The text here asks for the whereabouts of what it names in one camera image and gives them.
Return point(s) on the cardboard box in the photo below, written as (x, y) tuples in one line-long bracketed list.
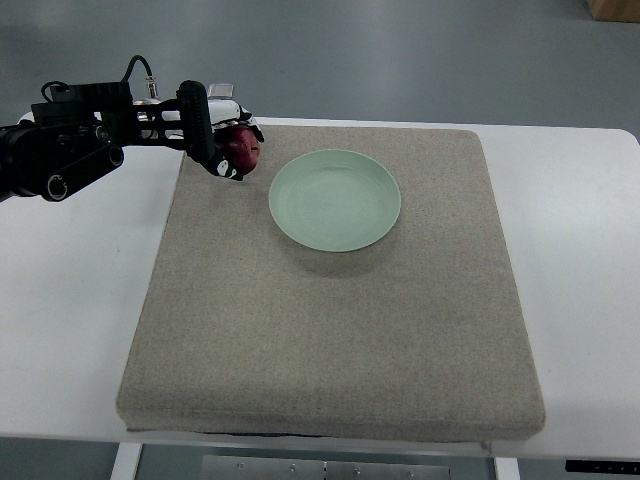
[(627, 11)]

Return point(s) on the silver floor outlet cover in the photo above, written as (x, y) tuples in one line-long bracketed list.
[(221, 91)]

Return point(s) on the red apple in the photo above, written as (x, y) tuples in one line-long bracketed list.
[(240, 146)]

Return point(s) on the beige fabric cushion mat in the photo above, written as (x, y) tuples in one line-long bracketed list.
[(418, 337)]

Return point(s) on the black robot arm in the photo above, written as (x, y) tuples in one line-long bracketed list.
[(78, 134)]

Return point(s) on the light green plate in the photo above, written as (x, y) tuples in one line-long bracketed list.
[(334, 200)]

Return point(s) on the metal table frame bracket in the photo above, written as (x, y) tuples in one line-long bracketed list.
[(229, 467)]

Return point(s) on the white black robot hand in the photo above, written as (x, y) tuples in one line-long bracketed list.
[(201, 118)]

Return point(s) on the black table control panel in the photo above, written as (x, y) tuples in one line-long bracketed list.
[(603, 467)]

